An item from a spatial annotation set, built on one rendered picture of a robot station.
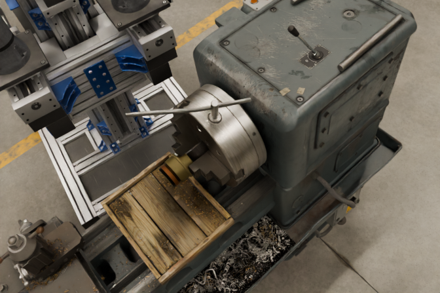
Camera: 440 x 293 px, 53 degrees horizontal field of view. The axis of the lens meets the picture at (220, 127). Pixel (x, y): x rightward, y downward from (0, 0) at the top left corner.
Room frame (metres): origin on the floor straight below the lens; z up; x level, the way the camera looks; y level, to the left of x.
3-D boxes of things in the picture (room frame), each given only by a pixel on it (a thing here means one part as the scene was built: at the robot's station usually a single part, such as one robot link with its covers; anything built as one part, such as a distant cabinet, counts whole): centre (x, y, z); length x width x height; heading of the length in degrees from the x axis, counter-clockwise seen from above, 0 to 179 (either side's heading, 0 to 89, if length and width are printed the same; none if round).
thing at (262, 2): (1.18, -0.23, 1.23); 0.13 x 0.08 x 0.05; 121
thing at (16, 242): (0.51, 0.60, 1.17); 0.04 x 0.04 x 0.03
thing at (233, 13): (1.10, -0.11, 1.24); 0.09 x 0.08 x 0.03; 121
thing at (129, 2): (1.41, 0.24, 1.21); 0.15 x 0.15 x 0.10
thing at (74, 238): (0.52, 0.58, 0.99); 0.20 x 0.10 x 0.05; 121
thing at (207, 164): (0.65, 0.04, 1.09); 0.12 x 0.11 x 0.05; 31
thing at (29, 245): (0.51, 0.60, 1.13); 0.08 x 0.08 x 0.03
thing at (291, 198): (0.99, -0.31, 0.43); 0.60 x 0.48 x 0.86; 121
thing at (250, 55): (0.99, -0.31, 1.06); 0.59 x 0.48 x 0.39; 121
